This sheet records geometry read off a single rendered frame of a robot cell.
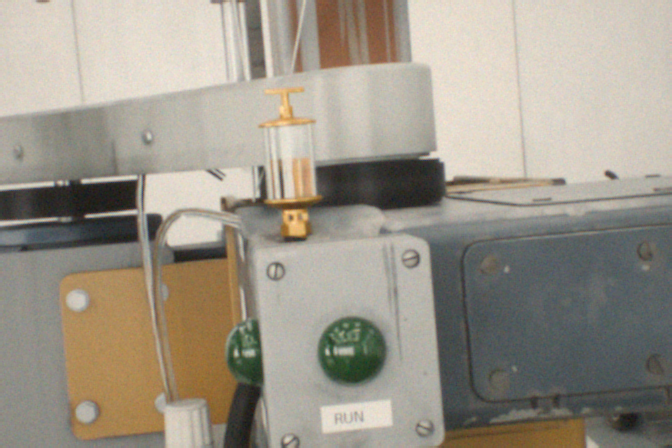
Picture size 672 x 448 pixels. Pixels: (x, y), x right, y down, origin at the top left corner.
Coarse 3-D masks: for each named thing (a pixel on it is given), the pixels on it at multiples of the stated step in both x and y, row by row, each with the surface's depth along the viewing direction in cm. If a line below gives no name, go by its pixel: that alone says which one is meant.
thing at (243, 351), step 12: (240, 324) 55; (252, 324) 54; (228, 336) 55; (240, 336) 54; (252, 336) 54; (228, 348) 54; (240, 348) 54; (252, 348) 54; (228, 360) 54; (240, 360) 54; (252, 360) 54; (240, 372) 54; (252, 372) 54; (252, 384) 54
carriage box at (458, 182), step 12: (456, 180) 119; (468, 180) 114; (480, 180) 109; (492, 180) 104; (504, 180) 101; (516, 180) 97; (528, 180) 89; (540, 180) 89; (552, 180) 89; (564, 180) 89; (228, 204) 109; (240, 204) 90; (252, 204) 103; (264, 204) 87; (576, 420) 90; (528, 432) 89; (540, 432) 90; (552, 432) 90; (564, 432) 90; (576, 432) 90; (444, 444) 89; (456, 444) 89; (468, 444) 89; (480, 444) 89; (492, 444) 89; (504, 444) 89; (516, 444) 89; (528, 444) 90; (540, 444) 90; (552, 444) 90; (564, 444) 90; (576, 444) 90
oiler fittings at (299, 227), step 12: (288, 96) 61; (288, 108) 61; (276, 120) 60; (288, 120) 60; (300, 120) 60; (312, 120) 60; (276, 204) 60; (288, 204) 60; (300, 204) 60; (312, 204) 61; (288, 216) 61; (288, 228) 61; (300, 228) 61
